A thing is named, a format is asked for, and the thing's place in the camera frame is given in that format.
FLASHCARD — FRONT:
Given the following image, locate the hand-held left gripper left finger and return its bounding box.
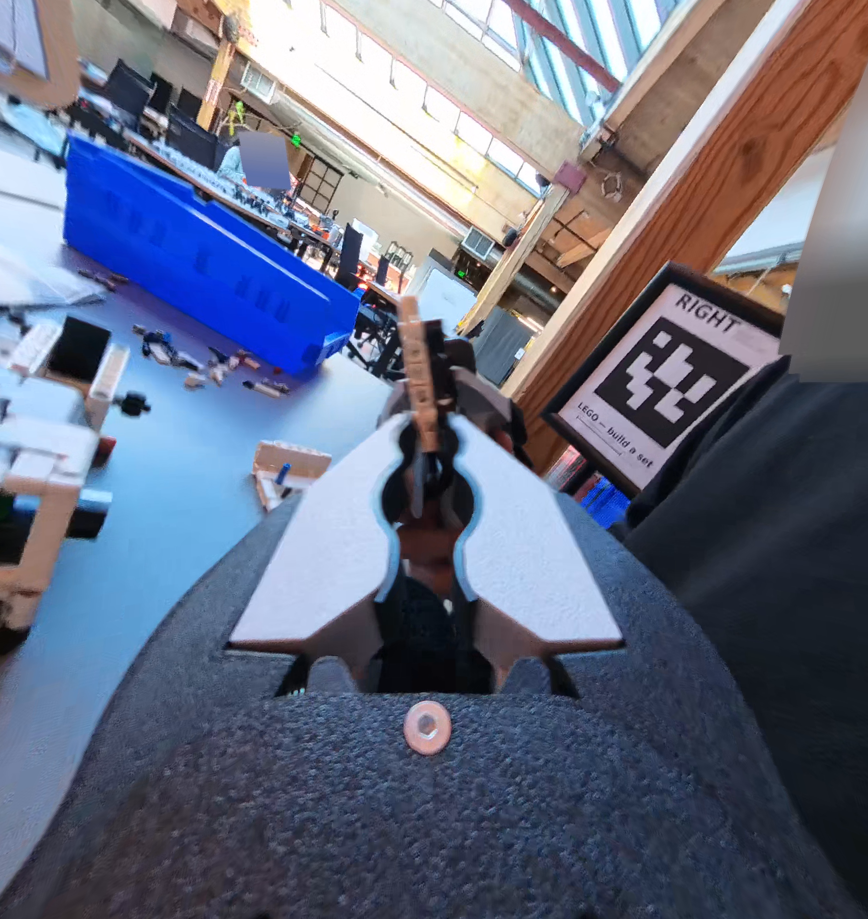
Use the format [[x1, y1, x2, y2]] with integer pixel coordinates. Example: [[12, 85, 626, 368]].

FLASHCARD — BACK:
[[229, 415, 411, 681]]

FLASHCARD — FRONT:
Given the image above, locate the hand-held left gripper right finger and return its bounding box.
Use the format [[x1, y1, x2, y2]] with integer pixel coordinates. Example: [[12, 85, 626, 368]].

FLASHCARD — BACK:
[[443, 415, 625, 688]]

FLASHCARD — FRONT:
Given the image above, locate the black lego L-beam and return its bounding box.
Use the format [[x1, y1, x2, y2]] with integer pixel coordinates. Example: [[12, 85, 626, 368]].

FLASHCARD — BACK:
[[409, 323, 458, 519]]

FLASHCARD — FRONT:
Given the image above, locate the white lego block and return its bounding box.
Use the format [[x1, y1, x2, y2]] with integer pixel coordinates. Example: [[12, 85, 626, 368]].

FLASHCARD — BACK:
[[394, 294, 442, 453]]

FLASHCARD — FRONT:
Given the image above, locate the white lego panel assembly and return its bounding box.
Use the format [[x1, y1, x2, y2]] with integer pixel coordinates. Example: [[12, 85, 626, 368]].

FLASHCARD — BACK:
[[251, 439, 332, 512]]

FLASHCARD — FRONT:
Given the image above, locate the pile of small lego pieces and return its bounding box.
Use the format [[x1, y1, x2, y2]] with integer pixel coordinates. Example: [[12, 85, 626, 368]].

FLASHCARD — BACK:
[[75, 267, 293, 399]]

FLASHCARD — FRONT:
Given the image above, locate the white green lego truck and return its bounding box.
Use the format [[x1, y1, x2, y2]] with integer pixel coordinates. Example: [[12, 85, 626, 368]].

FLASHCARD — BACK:
[[0, 302, 151, 640]]

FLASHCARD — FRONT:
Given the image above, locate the lego instruction booklet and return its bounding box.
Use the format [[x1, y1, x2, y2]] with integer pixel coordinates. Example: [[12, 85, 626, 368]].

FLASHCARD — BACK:
[[0, 140, 108, 306]]

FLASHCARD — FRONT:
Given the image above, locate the person's right hand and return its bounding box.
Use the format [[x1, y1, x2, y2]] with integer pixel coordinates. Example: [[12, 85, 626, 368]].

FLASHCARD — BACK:
[[397, 495, 471, 597]]

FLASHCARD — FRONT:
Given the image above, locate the wooden pillar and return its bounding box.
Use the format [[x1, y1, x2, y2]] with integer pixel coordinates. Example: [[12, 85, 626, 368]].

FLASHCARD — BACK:
[[502, 0, 868, 478]]

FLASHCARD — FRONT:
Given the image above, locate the blue plastic bin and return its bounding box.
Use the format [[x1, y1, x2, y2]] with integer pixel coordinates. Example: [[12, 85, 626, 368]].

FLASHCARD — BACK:
[[62, 133, 363, 378]]

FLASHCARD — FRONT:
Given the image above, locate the wooden instruction sign board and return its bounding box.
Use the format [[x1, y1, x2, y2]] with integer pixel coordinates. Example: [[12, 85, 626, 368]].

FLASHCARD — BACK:
[[0, 0, 82, 110]]

